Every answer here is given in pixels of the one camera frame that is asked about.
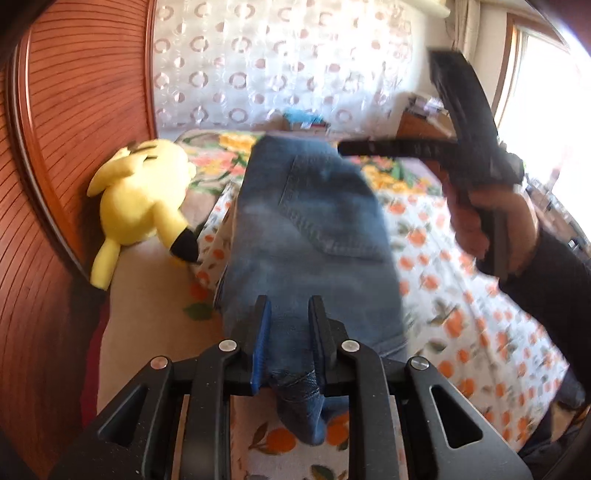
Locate blue denim jeans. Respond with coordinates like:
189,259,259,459
216,135,407,445

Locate person right hand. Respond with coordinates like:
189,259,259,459
431,165,540,274

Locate long wooden sideboard cabinet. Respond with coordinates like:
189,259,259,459
397,110,456,140

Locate stack of books papers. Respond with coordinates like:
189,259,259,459
407,93,448,118

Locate orange print bed sheet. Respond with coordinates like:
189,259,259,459
181,181,571,480

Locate beige window curtain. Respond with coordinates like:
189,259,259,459
452,0,481,61

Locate circle pattern sheer curtain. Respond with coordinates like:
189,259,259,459
152,1,413,132

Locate person right black sleeve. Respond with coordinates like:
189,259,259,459
499,230,590,392

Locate box with teal cloth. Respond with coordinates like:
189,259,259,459
283,109,331,135

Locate yellow Pikachu plush toy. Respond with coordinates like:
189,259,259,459
87,139,199,290

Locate wooden slatted wardrobe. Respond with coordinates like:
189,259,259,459
1,1,155,479

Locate window with wooden frame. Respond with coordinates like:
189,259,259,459
497,14,590,230

